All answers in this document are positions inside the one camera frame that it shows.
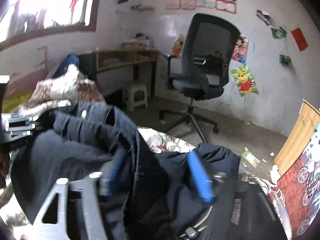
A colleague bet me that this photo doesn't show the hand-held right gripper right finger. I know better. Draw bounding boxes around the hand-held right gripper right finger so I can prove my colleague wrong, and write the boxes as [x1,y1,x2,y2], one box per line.
[187,151,283,240]

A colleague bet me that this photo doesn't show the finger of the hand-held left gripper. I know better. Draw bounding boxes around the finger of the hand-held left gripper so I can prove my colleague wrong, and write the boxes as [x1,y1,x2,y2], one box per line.
[5,113,38,141]

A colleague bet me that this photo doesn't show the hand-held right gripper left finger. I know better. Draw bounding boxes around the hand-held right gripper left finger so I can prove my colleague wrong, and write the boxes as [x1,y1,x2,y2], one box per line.
[32,149,127,240]

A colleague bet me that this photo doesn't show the navy puffer jacket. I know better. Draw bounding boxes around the navy puffer jacket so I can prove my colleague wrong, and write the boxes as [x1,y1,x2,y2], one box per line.
[10,101,284,240]

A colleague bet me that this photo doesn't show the yellow green cloth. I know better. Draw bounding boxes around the yellow green cloth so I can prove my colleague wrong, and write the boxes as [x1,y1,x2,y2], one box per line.
[2,91,33,114]

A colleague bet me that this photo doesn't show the floral bedsheet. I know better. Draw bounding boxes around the floral bedsheet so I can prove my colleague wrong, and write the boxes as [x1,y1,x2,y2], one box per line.
[137,127,293,240]

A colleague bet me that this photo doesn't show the green paper scrap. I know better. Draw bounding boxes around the green paper scrap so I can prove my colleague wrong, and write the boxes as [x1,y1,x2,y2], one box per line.
[241,150,261,168]

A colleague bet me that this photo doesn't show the bunched floral quilt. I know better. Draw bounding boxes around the bunched floral quilt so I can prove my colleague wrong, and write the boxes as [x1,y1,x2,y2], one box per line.
[19,64,107,117]

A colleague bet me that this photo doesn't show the pale plastic stool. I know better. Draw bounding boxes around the pale plastic stool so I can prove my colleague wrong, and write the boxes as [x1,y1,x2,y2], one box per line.
[122,81,148,112]

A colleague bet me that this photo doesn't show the blue bundle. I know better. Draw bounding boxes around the blue bundle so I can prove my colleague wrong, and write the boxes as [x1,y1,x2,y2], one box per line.
[51,53,80,78]

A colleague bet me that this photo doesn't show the blue printed cloth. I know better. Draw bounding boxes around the blue printed cloth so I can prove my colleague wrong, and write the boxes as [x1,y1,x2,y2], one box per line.
[275,122,320,240]

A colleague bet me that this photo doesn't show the light wooden cabinet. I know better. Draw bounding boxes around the light wooden cabinet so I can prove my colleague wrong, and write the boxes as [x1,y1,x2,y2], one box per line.
[273,99,320,177]

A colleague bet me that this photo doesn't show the wooden desk with shelf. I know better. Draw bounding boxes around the wooden desk with shelf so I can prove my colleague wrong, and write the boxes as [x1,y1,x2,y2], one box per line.
[77,48,160,98]

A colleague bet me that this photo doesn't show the yellow bear poster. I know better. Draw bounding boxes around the yellow bear poster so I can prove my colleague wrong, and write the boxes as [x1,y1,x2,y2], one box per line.
[230,64,259,97]

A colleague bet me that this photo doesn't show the black mesh office chair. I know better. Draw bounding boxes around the black mesh office chair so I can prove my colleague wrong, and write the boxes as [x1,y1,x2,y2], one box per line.
[159,13,241,143]

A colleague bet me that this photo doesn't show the bag on desk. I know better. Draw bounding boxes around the bag on desk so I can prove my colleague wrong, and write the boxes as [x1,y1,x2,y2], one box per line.
[121,32,151,49]

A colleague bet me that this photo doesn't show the orange cartoon poster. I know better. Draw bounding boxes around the orange cartoon poster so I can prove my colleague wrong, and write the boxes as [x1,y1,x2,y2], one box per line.
[171,33,186,60]

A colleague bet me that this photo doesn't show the cartoon figure poster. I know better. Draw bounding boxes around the cartoon figure poster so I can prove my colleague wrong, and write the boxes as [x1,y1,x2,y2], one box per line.
[232,35,249,63]

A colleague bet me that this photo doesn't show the small green box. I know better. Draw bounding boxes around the small green box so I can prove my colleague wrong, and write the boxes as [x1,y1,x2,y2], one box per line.
[279,54,293,66]

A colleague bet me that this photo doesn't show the green picture card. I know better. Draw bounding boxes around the green picture card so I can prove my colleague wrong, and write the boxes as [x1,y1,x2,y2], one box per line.
[271,26,287,39]

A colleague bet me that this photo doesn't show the red paper sheet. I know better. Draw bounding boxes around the red paper sheet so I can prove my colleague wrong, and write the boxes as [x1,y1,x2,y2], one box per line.
[290,28,309,52]

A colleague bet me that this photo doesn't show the black and white photo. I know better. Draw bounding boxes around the black and white photo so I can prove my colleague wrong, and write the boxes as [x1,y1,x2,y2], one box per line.
[256,9,272,26]

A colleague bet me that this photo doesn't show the window with brown frame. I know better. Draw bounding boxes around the window with brown frame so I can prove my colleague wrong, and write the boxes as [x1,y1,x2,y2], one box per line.
[0,0,103,52]

